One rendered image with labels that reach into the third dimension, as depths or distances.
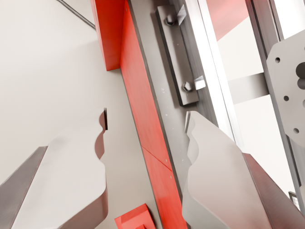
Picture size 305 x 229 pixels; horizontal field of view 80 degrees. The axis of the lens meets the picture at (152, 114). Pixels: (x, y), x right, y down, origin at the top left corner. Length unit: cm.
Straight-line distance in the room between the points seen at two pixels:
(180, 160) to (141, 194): 97
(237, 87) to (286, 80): 36
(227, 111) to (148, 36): 32
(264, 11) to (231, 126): 37
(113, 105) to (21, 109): 62
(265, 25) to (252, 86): 19
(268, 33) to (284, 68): 40
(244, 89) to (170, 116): 27
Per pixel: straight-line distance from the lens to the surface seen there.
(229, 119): 54
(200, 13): 58
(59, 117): 147
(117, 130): 141
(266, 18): 72
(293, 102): 32
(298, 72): 26
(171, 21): 59
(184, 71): 57
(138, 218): 146
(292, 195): 169
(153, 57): 58
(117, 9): 78
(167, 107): 56
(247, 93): 69
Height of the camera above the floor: 141
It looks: 78 degrees down
